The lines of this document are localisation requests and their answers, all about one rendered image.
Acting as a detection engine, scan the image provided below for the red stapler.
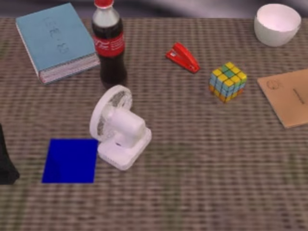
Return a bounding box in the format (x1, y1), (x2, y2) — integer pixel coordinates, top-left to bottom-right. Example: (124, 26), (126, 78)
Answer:
(165, 42), (201, 74)

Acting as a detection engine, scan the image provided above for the light blue book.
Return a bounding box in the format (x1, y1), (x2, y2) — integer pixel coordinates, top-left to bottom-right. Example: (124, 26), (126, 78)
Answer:
(15, 2), (101, 85)

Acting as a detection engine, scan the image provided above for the cola bottle red label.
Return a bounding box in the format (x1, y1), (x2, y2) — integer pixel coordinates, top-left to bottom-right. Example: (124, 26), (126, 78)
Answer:
(91, 0), (128, 89)

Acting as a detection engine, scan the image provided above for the white bowl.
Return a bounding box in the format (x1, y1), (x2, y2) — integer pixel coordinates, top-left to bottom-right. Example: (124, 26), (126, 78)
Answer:
(254, 3), (302, 48)

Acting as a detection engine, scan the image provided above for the blue square sheet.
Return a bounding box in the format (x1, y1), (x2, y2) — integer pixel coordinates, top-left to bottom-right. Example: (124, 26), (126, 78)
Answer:
(41, 138), (100, 184)

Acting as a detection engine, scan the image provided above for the multicoloured puzzle cube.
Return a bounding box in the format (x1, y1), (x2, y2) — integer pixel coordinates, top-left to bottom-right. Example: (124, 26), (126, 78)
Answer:
(208, 61), (248, 104)

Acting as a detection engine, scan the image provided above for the brown paper envelope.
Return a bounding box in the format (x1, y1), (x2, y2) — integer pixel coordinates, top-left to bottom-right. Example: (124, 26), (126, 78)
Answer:
(257, 69), (308, 129)

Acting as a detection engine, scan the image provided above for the white desk fan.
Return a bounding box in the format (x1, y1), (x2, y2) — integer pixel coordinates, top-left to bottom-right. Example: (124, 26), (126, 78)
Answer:
(89, 84), (153, 172)

